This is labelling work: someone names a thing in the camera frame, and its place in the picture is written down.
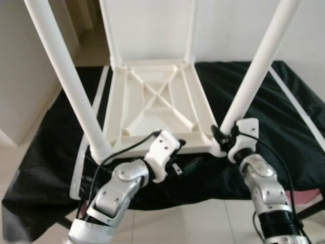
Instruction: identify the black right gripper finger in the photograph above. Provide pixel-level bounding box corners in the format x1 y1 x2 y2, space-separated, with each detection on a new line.
211 126 226 148

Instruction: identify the grey tape strip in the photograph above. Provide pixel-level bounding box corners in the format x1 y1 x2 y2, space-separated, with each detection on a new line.
269 69 325 150
69 66 110 200

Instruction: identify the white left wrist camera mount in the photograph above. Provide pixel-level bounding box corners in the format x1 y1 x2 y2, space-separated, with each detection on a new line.
144 130 181 182

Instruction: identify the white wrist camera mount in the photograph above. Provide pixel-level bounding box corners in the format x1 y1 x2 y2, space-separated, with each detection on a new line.
144 130 181 182
227 118 258 163

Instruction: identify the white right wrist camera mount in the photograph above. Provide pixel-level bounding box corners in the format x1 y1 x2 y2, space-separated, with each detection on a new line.
227 118 258 163

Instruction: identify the black metal table frame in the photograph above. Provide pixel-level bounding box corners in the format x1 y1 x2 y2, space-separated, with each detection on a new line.
56 201 325 229

